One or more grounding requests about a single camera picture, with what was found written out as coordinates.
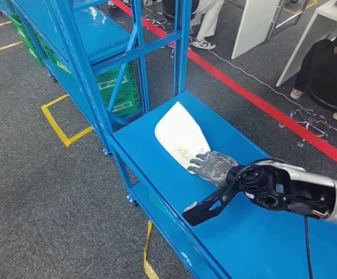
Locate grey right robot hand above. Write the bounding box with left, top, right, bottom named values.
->
left=187, top=151, right=239, bottom=188

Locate red barrier belt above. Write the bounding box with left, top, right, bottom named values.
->
left=112, top=0, right=337, bottom=175

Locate white moulded plastic part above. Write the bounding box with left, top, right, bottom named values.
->
left=154, top=101, right=211, bottom=175

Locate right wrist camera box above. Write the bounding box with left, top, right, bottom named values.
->
left=182, top=184, right=239, bottom=227

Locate black stool chrome base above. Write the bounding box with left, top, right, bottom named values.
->
left=162, top=0, right=199, bottom=59
left=279, top=86, right=337, bottom=148

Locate person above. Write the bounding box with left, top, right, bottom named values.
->
left=289, top=15, right=337, bottom=122
left=190, top=0, right=224, bottom=51

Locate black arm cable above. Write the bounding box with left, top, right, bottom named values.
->
left=303, top=215, right=314, bottom=279

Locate blue metal shelf rack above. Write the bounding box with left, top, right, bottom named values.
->
left=43, top=0, right=337, bottom=279
left=0, top=0, right=150, bottom=155

